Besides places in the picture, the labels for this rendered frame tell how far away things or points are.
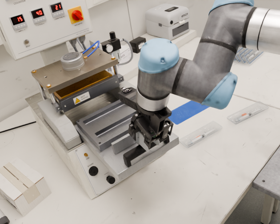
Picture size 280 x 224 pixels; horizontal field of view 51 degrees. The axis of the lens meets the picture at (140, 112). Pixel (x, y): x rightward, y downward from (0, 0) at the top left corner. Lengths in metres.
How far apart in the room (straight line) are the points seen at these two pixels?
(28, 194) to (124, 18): 1.30
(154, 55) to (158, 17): 1.41
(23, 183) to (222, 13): 0.83
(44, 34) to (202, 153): 0.74
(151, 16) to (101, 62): 0.99
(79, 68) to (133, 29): 1.05
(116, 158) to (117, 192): 0.23
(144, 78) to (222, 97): 0.15
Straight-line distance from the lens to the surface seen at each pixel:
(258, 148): 1.19
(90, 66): 1.06
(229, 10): 0.59
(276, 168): 1.13
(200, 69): 0.56
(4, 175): 1.18
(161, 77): 0.57
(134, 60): 1.77
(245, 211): 1.92
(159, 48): 0.57
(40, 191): 1.11
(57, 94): 1.06
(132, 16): 2.05
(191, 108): 1.38
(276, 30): 0.56
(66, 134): 0.99
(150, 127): 0.70
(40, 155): 1.32
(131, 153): 0.80
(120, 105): 1.04
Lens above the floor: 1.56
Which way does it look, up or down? 36 degrees down
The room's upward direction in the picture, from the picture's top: 10 degrees counter-clockwise
